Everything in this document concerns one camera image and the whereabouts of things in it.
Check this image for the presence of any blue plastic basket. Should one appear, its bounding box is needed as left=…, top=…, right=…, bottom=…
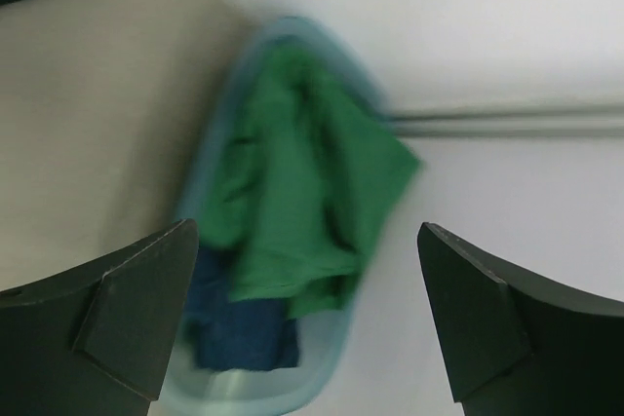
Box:
left=160, top=17, right=384, bottom=415

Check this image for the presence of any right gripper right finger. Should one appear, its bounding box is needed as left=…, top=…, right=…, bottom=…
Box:
left=417, top=223, right=623, bottom=415

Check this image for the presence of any navy blue t shirt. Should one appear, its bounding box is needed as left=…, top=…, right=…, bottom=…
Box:
left=184, top=246, right=300, bottom=372

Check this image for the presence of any green t shirt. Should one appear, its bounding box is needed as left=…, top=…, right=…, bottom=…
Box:
left=199, top=42, right=419, bottom=318

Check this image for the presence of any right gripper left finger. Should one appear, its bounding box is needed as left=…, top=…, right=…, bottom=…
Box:
left=1, top=219, right=198, bottom=416

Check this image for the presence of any aluminium frame post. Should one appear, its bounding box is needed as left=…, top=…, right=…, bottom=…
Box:
left=386, top=103, right=623, bottom=139

